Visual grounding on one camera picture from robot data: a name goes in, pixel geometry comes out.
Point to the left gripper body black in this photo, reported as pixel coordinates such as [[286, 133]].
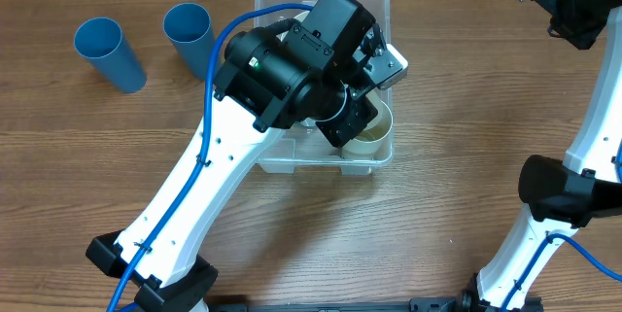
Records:
[[319, 103]]

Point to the cream tall cup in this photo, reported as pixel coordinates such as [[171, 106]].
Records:
[[367, 143]]

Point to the dark blue tall cup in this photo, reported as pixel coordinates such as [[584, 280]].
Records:
[[188, 26], [101, 42]]

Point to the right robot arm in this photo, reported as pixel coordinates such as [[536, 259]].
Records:
[[561, 196]]

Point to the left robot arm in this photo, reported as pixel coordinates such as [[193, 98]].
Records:
[[258, 84]]

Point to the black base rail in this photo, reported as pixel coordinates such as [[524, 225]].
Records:
[[415, 304]]

